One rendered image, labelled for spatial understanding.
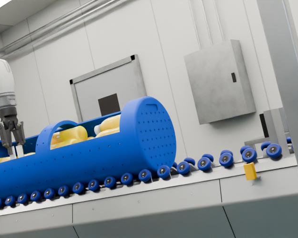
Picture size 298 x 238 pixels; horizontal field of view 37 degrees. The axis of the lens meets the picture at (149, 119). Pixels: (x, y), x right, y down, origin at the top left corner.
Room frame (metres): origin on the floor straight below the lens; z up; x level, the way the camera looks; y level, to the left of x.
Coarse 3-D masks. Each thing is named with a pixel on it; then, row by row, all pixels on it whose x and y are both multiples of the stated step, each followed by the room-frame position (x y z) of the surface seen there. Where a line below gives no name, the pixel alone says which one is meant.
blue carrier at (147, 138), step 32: (64, 128) 1.87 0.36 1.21; (128, 128) 1.48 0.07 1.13; (160, 128) 1.62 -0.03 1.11; (32, 160) 1.71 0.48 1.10; (64, 160) 1.63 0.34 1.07; (96, 160) 1.57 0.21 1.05; (128, 160) 1.51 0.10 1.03; (160, 160) 1.57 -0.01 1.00; (0, 192) 1.86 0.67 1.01; (32, 192) 1.81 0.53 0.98
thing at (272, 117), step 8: (264, 112) 1.34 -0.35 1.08; (272, 112) 1.35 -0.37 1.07; (264, 120) 1.35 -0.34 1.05; (272, 120) 1.33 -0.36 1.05; (280, 120) 1.41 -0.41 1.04; (264, 128) 1.35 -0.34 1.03; (272, 128) 1.34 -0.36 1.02; (280, 128) 1.39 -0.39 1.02; (264, 136) 1.36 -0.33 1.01; (272, 136) 1.34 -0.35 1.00; (280, 136) 1.37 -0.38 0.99; (280, 144) 1.35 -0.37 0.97; (288, 152) 1.41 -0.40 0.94
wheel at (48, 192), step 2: (48, 188) 1.75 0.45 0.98; (50, 188) 1.74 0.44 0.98; (52, 188) 1.74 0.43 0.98; (46, 190) 1.75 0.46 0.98; (48, 190) 1.74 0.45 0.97; (50, 190) 1.73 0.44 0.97; (52, 190) 1.73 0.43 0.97; (44, 192) 1.75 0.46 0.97; (46, 192) 1.74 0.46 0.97; (48, 192) 1.73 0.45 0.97; (50, 192) 1.73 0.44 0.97; (52, 192) 1.73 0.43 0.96; (44, 194) 1.74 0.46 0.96; (46, 194) 1.73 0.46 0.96; (48, 194) 1.73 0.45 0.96; (50, 194) 1.72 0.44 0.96; (52, 194) 1.72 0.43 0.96; (44, 196) 1.73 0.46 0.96; (46, 196) 1.73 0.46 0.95; (48, 196) 1.72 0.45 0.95; (50, 196) 1.72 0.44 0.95; (52, 196) 1.73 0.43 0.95; (46, 198) 1.73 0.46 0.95; (48, 198) 1.73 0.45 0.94; (50, 198) 1.73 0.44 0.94
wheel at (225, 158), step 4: (220, 156) 1.37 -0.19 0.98; (224, 156) 1.36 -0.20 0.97; (228, 156) 1.36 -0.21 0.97; (232, 156) 1.36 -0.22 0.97; (220, 160) 1.37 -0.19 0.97; (224, 160) 1.36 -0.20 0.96; (228, 160) 1.35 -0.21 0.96; (232, 160) 1.35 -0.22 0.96; (220, 164) 1.36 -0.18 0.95; (224, 164) 1.35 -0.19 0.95; (228, 164) 1.35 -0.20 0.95
